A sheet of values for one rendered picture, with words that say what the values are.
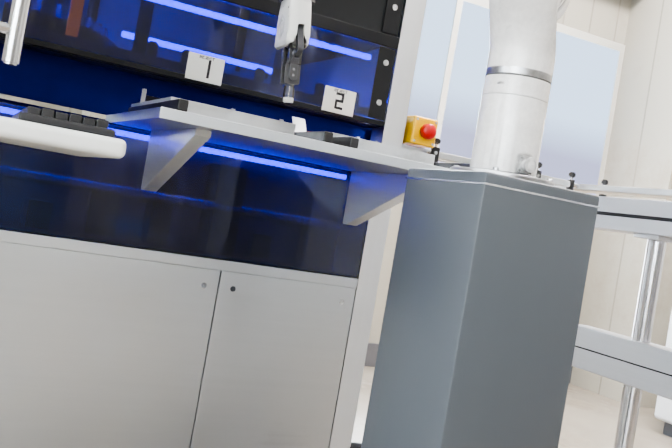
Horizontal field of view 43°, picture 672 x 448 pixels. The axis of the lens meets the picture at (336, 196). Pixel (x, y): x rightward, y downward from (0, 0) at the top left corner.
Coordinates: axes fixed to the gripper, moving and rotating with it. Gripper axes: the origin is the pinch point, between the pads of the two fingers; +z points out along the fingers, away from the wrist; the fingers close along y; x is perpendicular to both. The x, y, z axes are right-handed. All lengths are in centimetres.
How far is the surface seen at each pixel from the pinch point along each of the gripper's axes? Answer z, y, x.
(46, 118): 15, 37, -47
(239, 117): 10.1, 5.1, -10.9
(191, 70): -0.3, -20.4, -17.0
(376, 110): 3.2, -26.1, 30.1
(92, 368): 66, -18, -33
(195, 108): 9.4, 6.2, -19.8
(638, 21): -85, -251, 280
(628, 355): 62, -19, 107
